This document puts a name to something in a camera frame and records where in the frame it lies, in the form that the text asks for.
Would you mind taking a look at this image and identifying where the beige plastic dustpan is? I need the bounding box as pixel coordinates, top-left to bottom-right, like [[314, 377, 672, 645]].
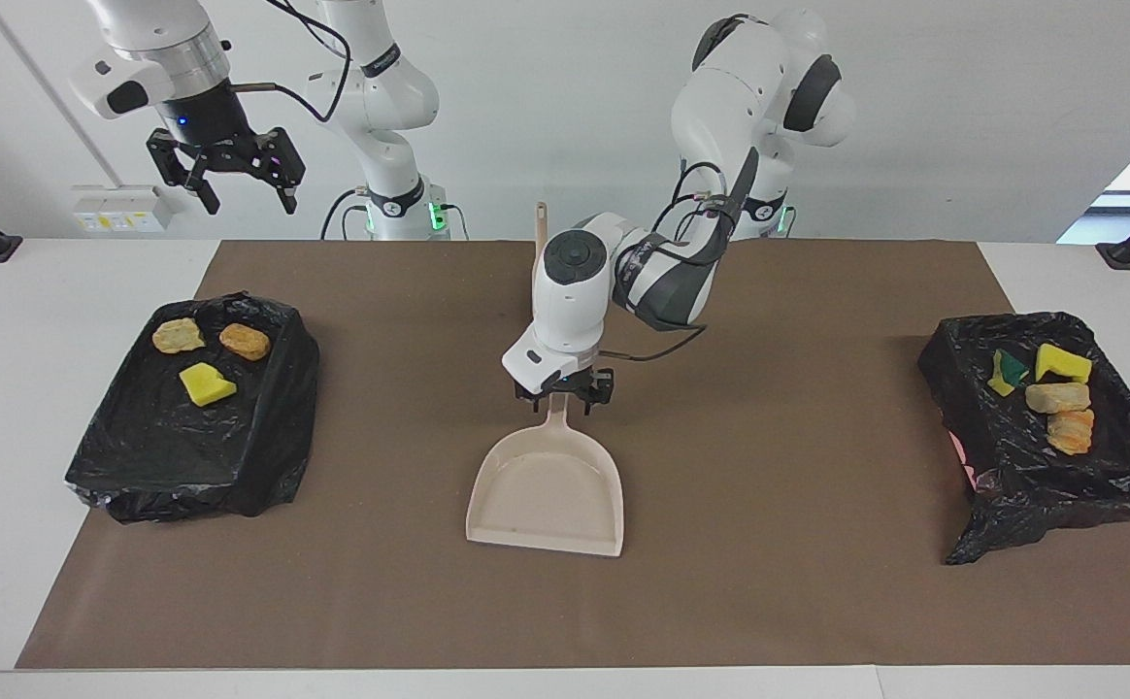
[[466, 392, 625, 558]]

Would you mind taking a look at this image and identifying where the tan striped bread piece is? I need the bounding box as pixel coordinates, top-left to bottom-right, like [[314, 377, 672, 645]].
[[151, 317, 207, 355]]

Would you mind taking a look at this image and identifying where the brown nugget shaped toy food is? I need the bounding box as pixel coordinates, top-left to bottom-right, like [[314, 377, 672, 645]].
[[218, 323, 272, 362]]

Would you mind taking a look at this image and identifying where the yellow sponge with green side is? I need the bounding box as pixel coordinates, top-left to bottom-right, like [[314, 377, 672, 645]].
[[179, 363, 238, 408]]

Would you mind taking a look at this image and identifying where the yellow curved sponge piece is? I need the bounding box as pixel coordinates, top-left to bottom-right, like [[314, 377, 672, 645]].
[[988, 349, 1030, 398]]

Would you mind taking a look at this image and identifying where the yellow notched sponge piece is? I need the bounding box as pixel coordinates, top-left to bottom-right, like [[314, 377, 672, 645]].
[[1035, 343, 1094, 383]]

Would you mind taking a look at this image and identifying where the black trash bag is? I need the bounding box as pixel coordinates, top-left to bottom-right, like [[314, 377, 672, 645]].
[[65, 291, 321, 525], [917, 312, 1130, 567]]

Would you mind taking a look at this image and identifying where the brown paper table mat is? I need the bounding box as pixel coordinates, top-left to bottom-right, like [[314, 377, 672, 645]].
[[17, 240, 1130, 671]]

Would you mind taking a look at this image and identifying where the black right arm base cable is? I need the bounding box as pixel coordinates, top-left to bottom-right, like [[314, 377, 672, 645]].
[[320, 187, 372, 241]]

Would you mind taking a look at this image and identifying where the white wall socket panel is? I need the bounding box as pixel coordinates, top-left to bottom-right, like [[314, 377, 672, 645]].
[[72, 184, 178, 234]]

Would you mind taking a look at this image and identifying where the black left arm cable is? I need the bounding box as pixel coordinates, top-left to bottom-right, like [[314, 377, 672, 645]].
[[599, 160, 760, 363]]

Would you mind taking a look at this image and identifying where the white wall cable conduit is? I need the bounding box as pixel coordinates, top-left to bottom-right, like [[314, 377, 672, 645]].
[[0, 0, 129, 190]]

